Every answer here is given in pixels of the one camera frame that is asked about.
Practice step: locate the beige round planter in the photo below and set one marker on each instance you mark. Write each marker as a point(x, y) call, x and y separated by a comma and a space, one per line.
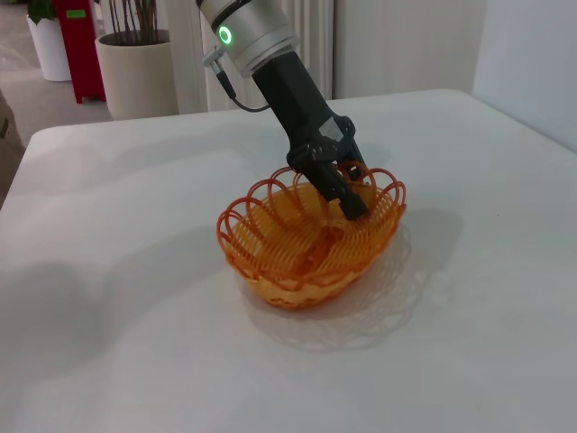
point(135, 76)

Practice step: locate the white round planter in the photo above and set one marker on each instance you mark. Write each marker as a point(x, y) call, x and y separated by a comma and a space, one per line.
point(49, 49)

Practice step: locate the dark bare plant stems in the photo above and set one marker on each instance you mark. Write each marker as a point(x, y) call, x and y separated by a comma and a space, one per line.
point(130, 20)

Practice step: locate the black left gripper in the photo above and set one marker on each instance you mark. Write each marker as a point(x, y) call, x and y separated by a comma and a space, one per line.
point(297, 108)

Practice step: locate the green leafy plant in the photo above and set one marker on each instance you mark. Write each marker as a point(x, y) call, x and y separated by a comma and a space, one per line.
point(40, 9)

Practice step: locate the white ribbed panel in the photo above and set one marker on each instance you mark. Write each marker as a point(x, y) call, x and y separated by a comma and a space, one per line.
point(315, 45)

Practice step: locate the red stand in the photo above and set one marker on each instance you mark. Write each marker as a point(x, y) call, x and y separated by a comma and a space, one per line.
point(83, 58)

